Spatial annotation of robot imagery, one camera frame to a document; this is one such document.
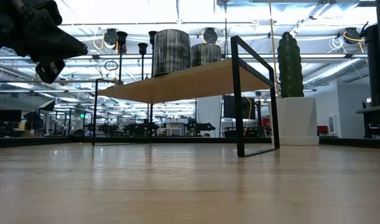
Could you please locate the orange candle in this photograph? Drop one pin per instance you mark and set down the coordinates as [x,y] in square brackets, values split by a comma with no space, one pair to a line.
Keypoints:
[206,54]

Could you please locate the grey candle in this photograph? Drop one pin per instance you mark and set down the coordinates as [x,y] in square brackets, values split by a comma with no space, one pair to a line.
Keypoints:
[171,51]

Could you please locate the wooden shelf riser, black frame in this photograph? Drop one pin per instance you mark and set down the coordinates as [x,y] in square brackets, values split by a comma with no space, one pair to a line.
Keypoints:
[183,84]

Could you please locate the black softbox light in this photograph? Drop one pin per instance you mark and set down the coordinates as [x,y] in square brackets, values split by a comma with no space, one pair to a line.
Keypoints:
[48,105]
[33,117]

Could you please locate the green cactus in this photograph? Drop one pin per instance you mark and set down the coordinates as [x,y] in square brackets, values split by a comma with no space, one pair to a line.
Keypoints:
[289,62]

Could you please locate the black candle stick holder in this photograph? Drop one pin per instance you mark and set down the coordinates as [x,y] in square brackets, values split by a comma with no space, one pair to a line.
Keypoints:
[142,48]
[121,37]
[151,35]

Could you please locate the red box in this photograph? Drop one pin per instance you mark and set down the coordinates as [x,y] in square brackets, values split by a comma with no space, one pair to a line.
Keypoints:
[322,129]

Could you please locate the black aluminium table frame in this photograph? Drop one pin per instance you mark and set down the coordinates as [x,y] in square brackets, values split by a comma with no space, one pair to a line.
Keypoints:
[37,142]

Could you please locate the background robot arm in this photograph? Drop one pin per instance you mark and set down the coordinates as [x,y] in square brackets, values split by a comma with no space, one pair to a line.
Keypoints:
[140,129]
[197,127]

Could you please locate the white plant pot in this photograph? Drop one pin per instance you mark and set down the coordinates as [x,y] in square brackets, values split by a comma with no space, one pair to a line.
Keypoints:
[297,118]

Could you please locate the dark background screen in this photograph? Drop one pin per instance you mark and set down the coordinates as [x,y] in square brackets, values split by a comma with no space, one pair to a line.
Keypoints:
[230,107]

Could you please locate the black background monitor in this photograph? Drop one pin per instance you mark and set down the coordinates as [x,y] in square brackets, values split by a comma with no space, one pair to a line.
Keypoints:
[9,115]

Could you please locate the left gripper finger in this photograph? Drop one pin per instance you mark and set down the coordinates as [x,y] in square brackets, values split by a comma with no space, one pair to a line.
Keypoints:
[59,53]
[57,37]

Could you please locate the grey side desk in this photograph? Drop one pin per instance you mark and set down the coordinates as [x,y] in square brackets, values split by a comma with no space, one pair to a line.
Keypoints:
[376,116]

